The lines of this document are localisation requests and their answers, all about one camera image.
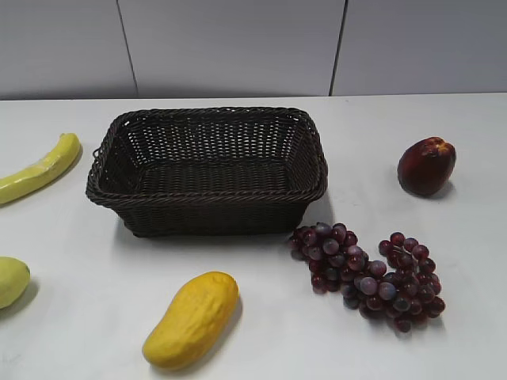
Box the yellow banana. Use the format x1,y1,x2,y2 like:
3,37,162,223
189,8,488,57
1,133,82,205

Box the dark woven plastic basket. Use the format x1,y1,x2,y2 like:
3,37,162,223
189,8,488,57
86,107,328,238

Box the orange-yellow mango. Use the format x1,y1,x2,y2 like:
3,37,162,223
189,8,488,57
142,272,239,371

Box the dark red peach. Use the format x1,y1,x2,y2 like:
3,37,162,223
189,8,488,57
397,137,456,197

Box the purple grape bunch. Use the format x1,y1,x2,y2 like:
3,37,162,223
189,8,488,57
287,222,446,333

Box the pale green mango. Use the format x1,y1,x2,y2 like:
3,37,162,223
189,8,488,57
0,256,31,309

